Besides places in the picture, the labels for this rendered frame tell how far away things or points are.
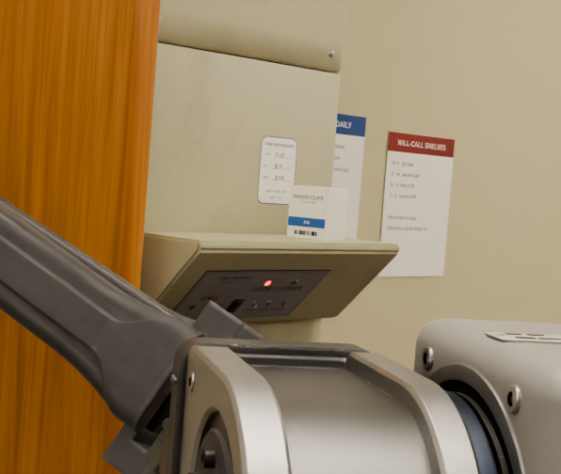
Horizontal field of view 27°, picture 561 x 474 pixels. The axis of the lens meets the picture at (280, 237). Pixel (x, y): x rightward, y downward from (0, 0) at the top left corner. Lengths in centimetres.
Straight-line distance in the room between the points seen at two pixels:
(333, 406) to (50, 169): 84
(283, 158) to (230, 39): 16
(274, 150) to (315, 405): 99
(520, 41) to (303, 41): 122
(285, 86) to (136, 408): 82
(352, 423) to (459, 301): 206
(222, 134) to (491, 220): 128
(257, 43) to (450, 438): 100
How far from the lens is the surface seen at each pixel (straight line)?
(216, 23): 133
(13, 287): 67
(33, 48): 126
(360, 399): 43
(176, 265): 119
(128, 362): 63
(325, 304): 141
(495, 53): 251
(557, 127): 273
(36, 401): 125
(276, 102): 139
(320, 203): 134
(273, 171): 139
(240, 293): 128
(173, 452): 49
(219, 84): 133
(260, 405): 39
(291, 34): 141
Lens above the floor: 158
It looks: 3 degrees down
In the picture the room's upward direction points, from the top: 4 degrees clockwise
